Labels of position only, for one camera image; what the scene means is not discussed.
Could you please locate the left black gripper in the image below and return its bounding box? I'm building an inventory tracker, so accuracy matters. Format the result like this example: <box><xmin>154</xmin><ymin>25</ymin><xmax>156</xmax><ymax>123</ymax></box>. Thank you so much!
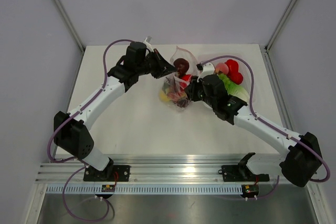
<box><xmin>136</xmin><ymin>49</ymin><xmax>177</xmax><ymax>79</ymax></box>

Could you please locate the purple grape bunch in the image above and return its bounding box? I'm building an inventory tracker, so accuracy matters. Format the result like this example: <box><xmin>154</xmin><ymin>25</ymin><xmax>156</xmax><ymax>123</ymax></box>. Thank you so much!
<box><xmin>174</xmin><ymin>98</ymin><xmax>190</xmax><ymax>109</ymax></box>

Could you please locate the strawberry bunch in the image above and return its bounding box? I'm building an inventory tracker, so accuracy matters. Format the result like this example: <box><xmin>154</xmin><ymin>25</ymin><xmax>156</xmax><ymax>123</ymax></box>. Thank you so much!
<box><xmin>161</xmin><ymin>78</ymin><xmax>187</xmax><ymax>102</ymax></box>

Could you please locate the clear zip top bag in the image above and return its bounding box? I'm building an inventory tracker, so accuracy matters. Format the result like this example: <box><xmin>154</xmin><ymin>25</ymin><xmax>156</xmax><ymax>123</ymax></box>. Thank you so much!
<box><xmin>159</xmin><ymin>46</ymin><xmax>197</xmax><ymax>112</ymax></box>

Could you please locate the dark red apple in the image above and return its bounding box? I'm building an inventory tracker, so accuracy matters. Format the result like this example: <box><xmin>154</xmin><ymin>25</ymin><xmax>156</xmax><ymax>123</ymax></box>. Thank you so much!
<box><xmin>173</xmin><ymin>58</ymin><xmax>190</xmax><ymax>76</ymax></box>

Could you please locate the yellow lemon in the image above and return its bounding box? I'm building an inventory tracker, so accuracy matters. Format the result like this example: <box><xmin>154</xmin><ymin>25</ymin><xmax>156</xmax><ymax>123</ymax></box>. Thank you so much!
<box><xmin>159</xmin><ymin>90</ymin><xmax>171</xmax><ymax>102</ymax></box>

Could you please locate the white plastic basket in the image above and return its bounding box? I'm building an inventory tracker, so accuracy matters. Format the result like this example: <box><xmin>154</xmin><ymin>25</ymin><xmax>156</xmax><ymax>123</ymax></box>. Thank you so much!
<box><xmin>197</xmin><ymin>53</ymin><xmax>256</xmax><ymax>104</ymax></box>

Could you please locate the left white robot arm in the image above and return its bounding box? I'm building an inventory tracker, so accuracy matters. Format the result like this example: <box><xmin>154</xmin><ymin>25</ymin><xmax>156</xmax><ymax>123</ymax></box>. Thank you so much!
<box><xmin>51</xmin><ymin>40</ymin><xmax>176</xmax><ymax>182</ymax></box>

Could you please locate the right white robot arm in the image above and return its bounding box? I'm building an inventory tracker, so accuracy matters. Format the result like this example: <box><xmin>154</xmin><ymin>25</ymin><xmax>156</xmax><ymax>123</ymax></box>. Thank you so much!
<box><xmin>185</xmin><ymin>74</ymin><xmax>323</xmax><ymax>187</ymax></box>

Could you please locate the pink peach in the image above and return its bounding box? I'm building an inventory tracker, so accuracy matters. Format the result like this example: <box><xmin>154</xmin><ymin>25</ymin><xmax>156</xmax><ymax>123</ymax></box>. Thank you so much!
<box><xmin>215</xmin><ymin>62</ymin><xmax>229</xmax><ymax>75</ymax></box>

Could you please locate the red bell pepper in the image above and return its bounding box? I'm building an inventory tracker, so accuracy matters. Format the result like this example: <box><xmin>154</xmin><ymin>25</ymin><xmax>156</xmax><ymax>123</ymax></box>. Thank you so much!
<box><xmin>225</xmin><ymin>59</ymin><xmax>244</xmax><ymax>85</ymax></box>

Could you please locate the white bun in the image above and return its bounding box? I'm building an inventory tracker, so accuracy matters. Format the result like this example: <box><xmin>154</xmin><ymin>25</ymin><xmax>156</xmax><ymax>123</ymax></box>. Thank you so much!
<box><xmin>224</xmin><ymin>81</ymin><xmax>250</xmax><ymax>102</ymax></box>

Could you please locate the right small circuit board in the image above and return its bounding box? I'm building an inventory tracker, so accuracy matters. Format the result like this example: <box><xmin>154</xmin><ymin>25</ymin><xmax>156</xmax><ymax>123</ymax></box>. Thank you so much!
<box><xmin>242</xmin><ymin>185</ymin><xmax>259</xmax><ymax>197</ymax></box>

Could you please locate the small circuit board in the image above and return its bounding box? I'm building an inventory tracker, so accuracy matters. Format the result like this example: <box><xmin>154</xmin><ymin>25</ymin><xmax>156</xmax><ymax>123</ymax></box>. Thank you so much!
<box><xmin>101</xmin><ymin>185</ymin><xmax>115</xmax><ymax>192</ymax></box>
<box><xmin>242</xmin><ymin>185</ymin><xmax>259</xmax><ymax>197</ymax></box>

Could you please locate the left small circuit board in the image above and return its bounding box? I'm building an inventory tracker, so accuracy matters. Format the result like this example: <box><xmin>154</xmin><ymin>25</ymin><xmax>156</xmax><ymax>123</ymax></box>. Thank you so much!
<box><xmin>101</xmin><ymin>185</ymin><xmax>115</xmax><ymax>192</ymax></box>

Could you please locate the aluminium mounting rail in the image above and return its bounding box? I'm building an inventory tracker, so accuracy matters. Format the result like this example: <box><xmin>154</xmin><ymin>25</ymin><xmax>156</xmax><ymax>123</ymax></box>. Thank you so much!
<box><xmin>35</xmin><ymin>154</ymin><xmax>321</xmax><ymax>183</ymax></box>

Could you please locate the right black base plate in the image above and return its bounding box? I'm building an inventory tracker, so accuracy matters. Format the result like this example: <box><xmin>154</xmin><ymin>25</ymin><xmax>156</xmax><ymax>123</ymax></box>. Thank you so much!
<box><xmin>218</xmin><ymin>165</ymin><xmax>270</xmax><ymax>183</ymax></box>

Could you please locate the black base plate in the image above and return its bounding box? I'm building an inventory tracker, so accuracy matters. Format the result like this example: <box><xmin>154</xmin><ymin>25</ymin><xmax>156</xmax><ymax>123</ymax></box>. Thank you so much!
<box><xmin>218</xmin><ymin>165</ymin><xmax>270</xmax><ymax>183</ymax></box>
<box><xmin>83</xmin><ymin>165</ymin><xmax>130</xmax><ymax>182</ymax></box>

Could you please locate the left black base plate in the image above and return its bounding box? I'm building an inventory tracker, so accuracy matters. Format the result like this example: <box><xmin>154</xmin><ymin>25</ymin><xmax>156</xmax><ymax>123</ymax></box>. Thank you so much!
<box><xmin>83</xmin><ymin>165</ymin><xmax>130</xmax><ymax>182</ymax></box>

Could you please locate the left aluminium frame post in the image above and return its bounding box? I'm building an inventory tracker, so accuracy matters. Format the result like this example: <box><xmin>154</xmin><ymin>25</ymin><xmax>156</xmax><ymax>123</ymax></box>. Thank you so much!
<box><xmin>52</xmin><ymin>0</ymin><xmax>86</xmax><ymax>56</ymax></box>

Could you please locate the aluminium frame post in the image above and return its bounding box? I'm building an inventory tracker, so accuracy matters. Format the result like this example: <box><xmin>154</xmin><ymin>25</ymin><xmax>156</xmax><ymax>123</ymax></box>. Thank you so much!
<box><xmin>52</xmin><ymin>0</ymin><xmax>86</xmax><ymax>56</ymax></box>
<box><xmin>265</xmin><ymin>0</ymin><xmax>299</xmax><ymax>53</ymax></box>

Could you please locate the right aluminium frame post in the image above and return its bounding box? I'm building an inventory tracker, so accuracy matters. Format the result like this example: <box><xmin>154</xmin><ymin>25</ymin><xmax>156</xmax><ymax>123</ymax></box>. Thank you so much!
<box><xmin>265</xmin><ymin>0</ymin><xmax>299</xmax><ymax>53</ymax></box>

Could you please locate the white slotted cable duct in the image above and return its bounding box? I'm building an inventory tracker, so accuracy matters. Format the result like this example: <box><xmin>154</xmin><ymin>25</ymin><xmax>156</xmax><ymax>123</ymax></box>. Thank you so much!
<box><xmin>46</xmin><ymin>184</ymin><xmax>243</xmax><ymax>195</ymax></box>

